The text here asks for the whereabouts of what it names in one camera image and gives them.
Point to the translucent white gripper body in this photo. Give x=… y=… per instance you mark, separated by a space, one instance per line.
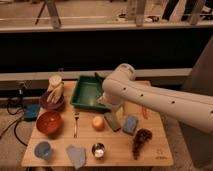
x=118 y=111

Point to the red yellow apple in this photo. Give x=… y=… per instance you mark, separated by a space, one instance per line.
x=98 y=123

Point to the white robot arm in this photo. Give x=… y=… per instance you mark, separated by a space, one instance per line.
x=194 y=110

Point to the purple bowl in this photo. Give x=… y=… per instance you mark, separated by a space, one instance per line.
x=49 y=105

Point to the red bowl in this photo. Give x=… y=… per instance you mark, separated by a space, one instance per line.
x=49 y=122

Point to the grey sponge block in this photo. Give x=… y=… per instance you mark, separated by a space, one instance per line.
x=112 y=121

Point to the blue sponge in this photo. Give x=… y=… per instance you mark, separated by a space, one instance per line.
x=130 y=124

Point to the red chili pepper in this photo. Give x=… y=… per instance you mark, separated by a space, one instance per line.
x=144 y=113

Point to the dark purple grape bunch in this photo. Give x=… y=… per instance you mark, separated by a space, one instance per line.
x=142 y=136

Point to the green plastic tray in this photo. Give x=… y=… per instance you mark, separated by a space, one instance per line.
x=86 y=93

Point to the small steel cup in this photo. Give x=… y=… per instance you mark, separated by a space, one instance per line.
x=98 y=150

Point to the black ladle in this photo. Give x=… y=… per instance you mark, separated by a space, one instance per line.
x=98 y=78

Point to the silver fork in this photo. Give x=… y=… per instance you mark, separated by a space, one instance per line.
x=76 y=116

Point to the blue grey cloth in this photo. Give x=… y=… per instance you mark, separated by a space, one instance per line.
x=77 y=156

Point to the yellow banana bunch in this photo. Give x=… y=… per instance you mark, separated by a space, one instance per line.
x=55 y=92

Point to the cream cylindrical container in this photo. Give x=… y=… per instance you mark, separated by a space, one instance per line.
x=55 y=83

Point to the blue plastic cup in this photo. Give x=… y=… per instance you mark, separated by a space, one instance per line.
x=43 y=150

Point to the blue box on floor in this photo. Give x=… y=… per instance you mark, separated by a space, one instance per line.
x=31 y=112

